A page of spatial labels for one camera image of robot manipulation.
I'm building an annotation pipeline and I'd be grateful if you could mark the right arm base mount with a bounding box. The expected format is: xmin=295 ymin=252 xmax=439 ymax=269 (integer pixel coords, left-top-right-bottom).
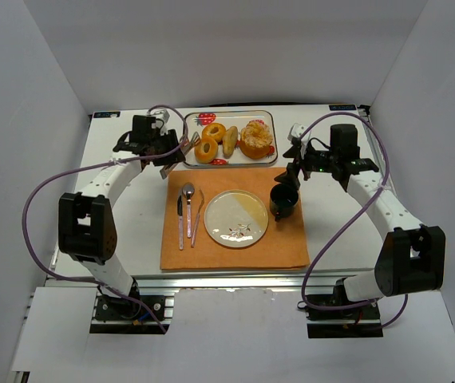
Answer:
xmin=297 ymin=279 xmax=383 ymax=339

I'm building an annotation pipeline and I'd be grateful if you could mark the golden bagel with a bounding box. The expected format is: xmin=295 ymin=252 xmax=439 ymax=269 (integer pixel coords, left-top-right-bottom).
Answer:
xmin=194 ymin=136 xmax=218 ymax=164

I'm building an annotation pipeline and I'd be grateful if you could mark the spoon pink handle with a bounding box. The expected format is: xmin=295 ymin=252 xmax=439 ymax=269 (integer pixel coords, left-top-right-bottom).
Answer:
xmin=182 ymin=183 xmax=195 ymax=238

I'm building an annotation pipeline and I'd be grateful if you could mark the table knife pink handle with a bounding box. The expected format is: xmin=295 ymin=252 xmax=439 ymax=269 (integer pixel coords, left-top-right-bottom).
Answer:
xmin=176 ymin=189 xmax=184 ymax=251

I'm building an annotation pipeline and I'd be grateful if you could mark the aluminium table frame rail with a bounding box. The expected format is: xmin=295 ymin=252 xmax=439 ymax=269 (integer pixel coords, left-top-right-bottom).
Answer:
xmin=23 ymin=270 xmax=376 ymax=320

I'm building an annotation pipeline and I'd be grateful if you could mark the right table label sticker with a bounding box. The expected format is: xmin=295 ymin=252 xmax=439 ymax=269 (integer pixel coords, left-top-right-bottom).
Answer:
xmin=328 ymin=104 xmax=357 ymax=112

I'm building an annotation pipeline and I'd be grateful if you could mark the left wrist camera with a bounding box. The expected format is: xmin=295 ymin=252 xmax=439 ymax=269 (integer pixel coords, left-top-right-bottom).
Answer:
xmin=146 ymin=109 xmax=170 ymax=129

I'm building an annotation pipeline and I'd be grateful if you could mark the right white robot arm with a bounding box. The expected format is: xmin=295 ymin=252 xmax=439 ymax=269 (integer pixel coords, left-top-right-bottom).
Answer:
xmin=275 ymin=124 xmax=445 ymax=308

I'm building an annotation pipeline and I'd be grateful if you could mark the elongated bread roll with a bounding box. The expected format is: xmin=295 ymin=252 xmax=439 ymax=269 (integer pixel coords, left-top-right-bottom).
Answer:
xmin=222 ymin=126 xmax=238 ymax=158

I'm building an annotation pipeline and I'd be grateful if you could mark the sugar topped round bread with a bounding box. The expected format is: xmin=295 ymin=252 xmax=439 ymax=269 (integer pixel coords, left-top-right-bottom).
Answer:
xmin=239 ymin=120 xmax=273 ymax=160

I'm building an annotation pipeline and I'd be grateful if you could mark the table label sticker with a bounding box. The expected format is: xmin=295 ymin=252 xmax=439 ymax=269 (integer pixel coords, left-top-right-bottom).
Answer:
xmin=328 ymin=104 xmax=357 ymax=112
xmin=93 ymin=111 xmax=121 ymax=119

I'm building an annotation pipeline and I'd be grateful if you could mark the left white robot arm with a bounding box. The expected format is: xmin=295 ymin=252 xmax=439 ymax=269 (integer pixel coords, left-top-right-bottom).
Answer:
xmin=58 ymin=109 xmax=188 ymax=298

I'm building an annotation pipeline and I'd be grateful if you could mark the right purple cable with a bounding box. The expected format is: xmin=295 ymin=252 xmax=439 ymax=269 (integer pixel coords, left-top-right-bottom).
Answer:
xmin=297 ymin=112 xmax=409 ymax=329

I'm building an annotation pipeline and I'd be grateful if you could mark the golden bagel far ring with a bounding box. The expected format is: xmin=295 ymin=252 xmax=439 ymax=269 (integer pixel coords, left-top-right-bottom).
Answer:
xmin=201 ymin=122 xmax=228 ymax=144

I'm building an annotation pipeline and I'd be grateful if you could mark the strawberry pattern rectangular tray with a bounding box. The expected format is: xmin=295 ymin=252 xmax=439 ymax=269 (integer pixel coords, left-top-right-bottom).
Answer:
xmin=184 ymin=110 xmax=278 ymax=168

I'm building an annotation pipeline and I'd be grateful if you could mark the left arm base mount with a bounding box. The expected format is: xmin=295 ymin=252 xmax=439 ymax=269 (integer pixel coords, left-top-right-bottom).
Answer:
xmin=89 ymin=294 xmax=164 ymax=335

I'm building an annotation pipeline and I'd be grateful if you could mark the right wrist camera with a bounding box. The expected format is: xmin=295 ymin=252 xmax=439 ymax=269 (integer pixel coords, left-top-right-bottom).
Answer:
xmin=287 ymin=123 xmax=311 ymax=152

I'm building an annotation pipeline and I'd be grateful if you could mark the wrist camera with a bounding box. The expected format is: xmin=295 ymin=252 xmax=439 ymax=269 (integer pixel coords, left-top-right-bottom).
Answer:
xmin=287 ymin=123 xmax=311 ymax=152
xmin=146 ymin=109 xmax=170 ymax=129

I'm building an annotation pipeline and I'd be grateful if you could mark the black cup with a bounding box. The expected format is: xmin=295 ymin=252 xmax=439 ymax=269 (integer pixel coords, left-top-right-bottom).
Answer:
xmin=269 ymin=188 xmax=299 ymax=222

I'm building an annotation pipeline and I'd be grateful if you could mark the left table label sticker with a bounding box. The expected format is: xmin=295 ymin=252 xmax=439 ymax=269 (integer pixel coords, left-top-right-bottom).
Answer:
xmin=93 ymin=111 xmax=121 ymax=119

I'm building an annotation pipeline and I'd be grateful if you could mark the fork pink handle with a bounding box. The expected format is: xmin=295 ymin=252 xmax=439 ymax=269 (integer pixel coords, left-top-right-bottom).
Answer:
xmin=191 ymin=188 xmax=204 ymax=248

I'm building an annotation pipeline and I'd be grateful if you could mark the orange cloth placemat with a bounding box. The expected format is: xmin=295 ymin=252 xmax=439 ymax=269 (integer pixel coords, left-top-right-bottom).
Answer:
xmin=160 ymin=167 xmax=310 ymax=270

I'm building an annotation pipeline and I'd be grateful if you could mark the round white yellow plate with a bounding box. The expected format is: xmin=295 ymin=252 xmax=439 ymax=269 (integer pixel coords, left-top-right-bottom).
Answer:
xmin=204 ymin=190 xmax=269 ymax=249

